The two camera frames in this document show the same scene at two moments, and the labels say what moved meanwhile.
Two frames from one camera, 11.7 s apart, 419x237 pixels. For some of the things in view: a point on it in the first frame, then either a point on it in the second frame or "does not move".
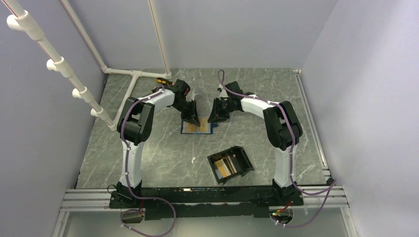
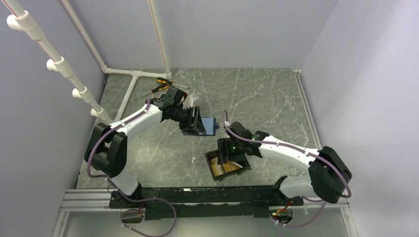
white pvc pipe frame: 20,20 does not move
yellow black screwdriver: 164,81 does not move
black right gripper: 217,115 -> 223,144
